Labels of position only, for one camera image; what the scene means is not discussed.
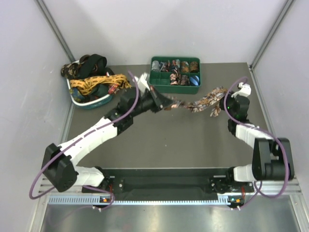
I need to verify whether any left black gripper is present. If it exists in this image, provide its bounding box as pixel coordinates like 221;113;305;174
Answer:
130;86;176;117

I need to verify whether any brown floral tie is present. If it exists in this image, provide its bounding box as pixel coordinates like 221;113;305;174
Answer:
164;87;227;117

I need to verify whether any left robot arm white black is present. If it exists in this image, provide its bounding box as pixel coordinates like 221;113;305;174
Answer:
42;87;173;192

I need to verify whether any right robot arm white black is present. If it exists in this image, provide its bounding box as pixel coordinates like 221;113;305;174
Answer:
220;93;295;191

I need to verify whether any pink floral rolled tie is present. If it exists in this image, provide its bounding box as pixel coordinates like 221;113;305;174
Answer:
169;72;180;86

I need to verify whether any green compartment tray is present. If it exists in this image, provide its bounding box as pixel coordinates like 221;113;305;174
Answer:
149;56;202;94

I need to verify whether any brown pink rolled tie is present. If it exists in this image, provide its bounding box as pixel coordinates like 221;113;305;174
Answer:
180;75;190;86

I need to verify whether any grey rolled tie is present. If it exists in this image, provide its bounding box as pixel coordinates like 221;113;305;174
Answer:
151;60;160;72

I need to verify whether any dark red rolled tie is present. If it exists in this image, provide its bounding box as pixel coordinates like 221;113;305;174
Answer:
159;60;170;72

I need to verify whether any blue striped rolled tie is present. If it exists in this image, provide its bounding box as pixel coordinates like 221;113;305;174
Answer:
189;75;200;87

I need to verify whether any teal floral rolled tie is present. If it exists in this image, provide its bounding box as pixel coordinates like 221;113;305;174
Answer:
170;59;181;72

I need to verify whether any dark brown rolled tie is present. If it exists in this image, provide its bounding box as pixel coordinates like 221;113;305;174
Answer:
189;61;199;73

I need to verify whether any red patterned tie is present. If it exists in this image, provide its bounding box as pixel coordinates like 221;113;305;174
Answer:
108;84;119;95

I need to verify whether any white teal basket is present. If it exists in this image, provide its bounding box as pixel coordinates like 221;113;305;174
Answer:
65;60;114;111

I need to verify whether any black tie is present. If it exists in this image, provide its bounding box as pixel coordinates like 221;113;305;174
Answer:
76;54;114;79

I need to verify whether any yellow patterned tie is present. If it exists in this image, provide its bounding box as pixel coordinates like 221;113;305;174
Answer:
69;74;132;95

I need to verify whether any green patterned tie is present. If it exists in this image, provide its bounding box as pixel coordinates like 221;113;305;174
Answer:
69;87;85;103

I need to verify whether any dark floral tie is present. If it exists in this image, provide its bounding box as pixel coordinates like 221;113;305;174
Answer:
60;63;78;80

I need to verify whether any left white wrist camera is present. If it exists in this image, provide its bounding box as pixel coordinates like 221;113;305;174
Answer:
134;72;150;95

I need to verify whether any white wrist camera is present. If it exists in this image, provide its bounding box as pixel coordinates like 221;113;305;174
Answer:
134;72;150;95
232;82;252;98

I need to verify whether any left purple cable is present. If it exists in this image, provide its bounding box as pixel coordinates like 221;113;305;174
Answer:
28;70;140;200

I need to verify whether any purple cable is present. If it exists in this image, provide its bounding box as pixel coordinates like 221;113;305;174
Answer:
224;76;290;199
28;70;140;200

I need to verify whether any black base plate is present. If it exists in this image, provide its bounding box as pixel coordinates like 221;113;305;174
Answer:
82;168;255;201

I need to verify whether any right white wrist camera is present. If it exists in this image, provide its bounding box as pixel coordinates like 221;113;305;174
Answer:
232;82;252;98

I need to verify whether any left aluminium frame post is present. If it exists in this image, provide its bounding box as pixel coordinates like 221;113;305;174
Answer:
34;0;76;62

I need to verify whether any aluminium frame post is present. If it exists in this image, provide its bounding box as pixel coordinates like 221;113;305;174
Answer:
249;0;295;71
34;0;76;62

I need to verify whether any grey slotted cable duct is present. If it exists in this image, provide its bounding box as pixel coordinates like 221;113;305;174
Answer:
48;195;243;205

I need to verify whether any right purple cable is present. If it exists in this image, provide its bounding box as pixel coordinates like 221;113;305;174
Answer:
224;76;290;199

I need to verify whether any aluminium front rail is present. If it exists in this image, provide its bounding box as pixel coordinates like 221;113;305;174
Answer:
38;177;301;195

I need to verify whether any right aluminium frame post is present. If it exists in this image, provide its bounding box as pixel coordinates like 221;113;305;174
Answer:
249;0;295;71

